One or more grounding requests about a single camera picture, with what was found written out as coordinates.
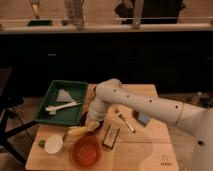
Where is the yellow banana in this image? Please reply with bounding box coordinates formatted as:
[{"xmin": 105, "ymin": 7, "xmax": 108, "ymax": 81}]
[{"xmin": 68, "ymin": 126, "xmax": 92, "ymax": 136}]

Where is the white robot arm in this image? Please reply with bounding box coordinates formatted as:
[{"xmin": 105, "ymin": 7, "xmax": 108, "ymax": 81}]
[{"xmin": 85, "ymin": 78, "xmax": 213, "ymax": 171}]

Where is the dark bowl with orange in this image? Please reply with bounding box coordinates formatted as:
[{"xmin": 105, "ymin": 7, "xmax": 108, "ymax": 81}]
[{"xmin": 79, "ymin": 111, "xmax": 104, "ymax": 133}]

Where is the red bowl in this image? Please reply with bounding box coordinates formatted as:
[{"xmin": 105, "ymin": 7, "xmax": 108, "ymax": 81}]
[{"xmin": 70, "ymin": 135, "xmax": 101, "ymax": 169}]

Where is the black white small box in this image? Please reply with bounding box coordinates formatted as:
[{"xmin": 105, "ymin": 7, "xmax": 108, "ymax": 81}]
[{"xmin": 102, "ymin": 125, "xmax": 120, "ymax": 149}]

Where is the green plastic tray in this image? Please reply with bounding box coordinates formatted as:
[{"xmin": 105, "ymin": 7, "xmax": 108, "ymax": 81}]
[{"xmin": 35, "ymin": 80, "xmax": 88, "ymax": 126}]

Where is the grey folded cloth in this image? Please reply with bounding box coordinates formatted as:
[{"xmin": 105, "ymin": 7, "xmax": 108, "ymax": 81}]
[{"xmin": 56, "ymin": 89, "xmax": 73, "ymax": 102}]

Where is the white spatula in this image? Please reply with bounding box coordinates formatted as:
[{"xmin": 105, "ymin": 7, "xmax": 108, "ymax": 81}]
[{"xmin": 45, "ymin": 102, "xmax": 81, "ymax": 112}]

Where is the white cup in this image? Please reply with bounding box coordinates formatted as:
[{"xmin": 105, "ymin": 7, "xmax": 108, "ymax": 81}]
[{"xmin": 44, "ymin": 134, "xmax": 63, "ymax": 155}]

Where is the brown grape bunch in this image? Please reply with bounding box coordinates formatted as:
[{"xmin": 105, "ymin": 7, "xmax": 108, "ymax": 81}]
[{"xmin": 133, "ymin": 111, "xmax": 139, "ymax": 119}]

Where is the blue sponge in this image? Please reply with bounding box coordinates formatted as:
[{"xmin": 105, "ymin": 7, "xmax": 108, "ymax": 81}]
[{"xmin": 137, "ymin": 113, "xmax": 151, "ymax": 126}]

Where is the green lime piece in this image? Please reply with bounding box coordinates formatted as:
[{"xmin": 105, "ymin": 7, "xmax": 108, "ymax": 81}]
[{"xmin": 38, "ymin": 140, "xmax": 46, "ymax": 148}]

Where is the black chair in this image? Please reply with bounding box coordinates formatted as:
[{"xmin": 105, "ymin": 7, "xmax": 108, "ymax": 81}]
[{"xmin": 0, "ymin": 67, "xmax": 37, "ymax": 165}]

